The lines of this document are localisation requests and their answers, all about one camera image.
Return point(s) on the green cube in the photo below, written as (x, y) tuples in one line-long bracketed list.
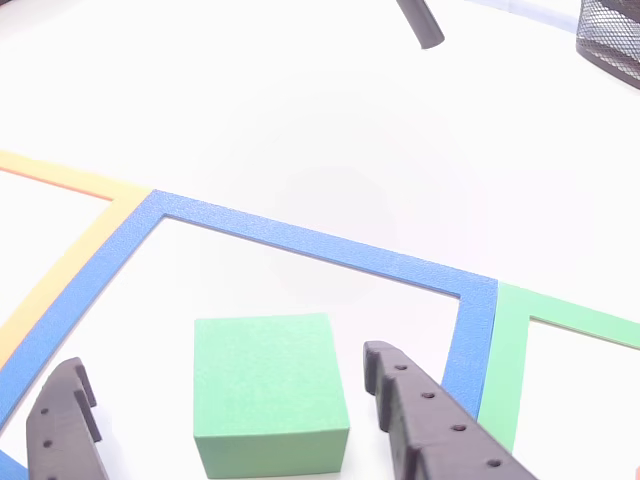
[(265, 380)]

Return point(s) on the pale blue plastic strip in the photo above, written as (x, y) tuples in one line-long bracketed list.
[(530, 12)]

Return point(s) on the black mesh pen holder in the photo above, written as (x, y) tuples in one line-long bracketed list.
[(610, 40)]

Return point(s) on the orange square frame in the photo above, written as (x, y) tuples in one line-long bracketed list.
[(60, 280)]

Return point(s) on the blue square frame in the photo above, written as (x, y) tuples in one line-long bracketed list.
[(300, 240)]

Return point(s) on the dark grey bar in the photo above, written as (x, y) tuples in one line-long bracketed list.
[(425, 22)]

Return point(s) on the green square frame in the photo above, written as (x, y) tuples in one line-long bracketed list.
[(505, 360)]

